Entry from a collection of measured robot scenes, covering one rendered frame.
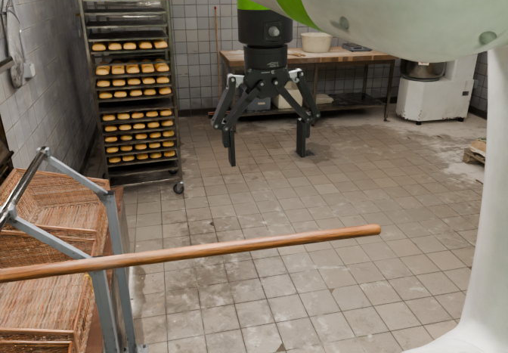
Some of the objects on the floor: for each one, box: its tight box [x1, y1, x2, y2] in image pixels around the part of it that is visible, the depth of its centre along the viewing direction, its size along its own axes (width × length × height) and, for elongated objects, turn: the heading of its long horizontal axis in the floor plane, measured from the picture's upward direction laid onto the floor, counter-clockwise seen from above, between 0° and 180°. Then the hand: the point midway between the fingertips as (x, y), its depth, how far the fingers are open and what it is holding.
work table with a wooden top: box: [219, 46, 399, 132], centre depth 571 cm, size 220×80×90 cm, turn 103°
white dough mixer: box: [395, 54, 478, 125], centre depth 560 cm, size 92×59×132 cm, turn 103°
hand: (267, 153), depth 80 cm, fingers open, 13 cm apart
